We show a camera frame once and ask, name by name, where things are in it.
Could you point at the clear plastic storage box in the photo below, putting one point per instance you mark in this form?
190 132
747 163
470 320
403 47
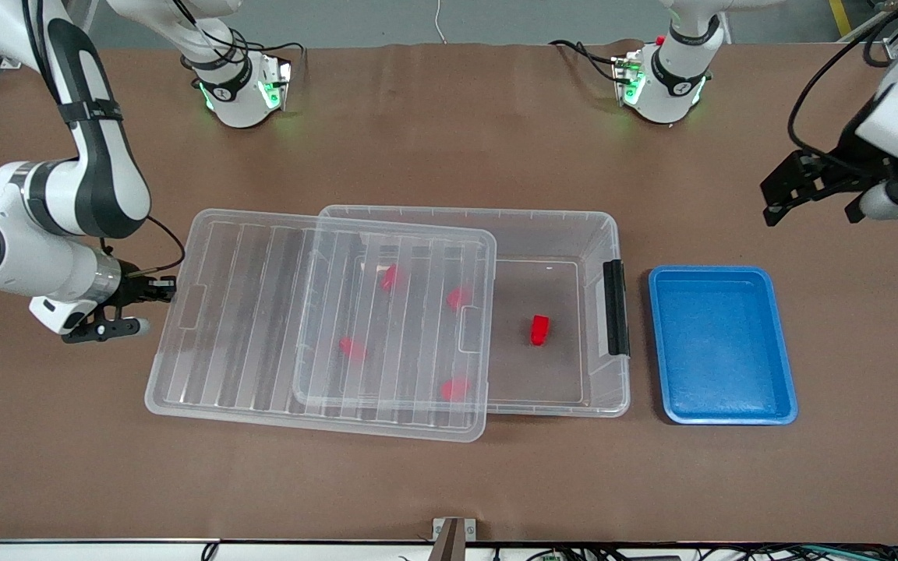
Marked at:
558 374

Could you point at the brown camera mount post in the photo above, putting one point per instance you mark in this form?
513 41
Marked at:
449 545

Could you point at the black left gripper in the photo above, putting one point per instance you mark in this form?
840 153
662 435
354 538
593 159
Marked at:
857 150

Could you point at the red block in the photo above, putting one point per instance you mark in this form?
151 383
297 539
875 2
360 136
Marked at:
353 348
455 387
540 329
459 298
392 278

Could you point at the clear ribbed plastic lid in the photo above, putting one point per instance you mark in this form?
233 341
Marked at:
246 327

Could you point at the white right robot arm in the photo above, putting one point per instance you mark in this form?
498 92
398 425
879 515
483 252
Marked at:
98 179

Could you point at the blue plastic tray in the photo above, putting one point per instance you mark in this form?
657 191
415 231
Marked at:
714 343

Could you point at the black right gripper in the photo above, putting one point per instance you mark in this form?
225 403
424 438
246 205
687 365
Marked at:
135 291

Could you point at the metal table edge bracket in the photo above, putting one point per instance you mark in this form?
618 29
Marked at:
470 530

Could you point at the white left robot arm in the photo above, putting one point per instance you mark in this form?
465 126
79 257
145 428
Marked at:
675 86

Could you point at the brown table cover sheet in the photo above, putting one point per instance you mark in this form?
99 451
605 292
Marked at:
449 156

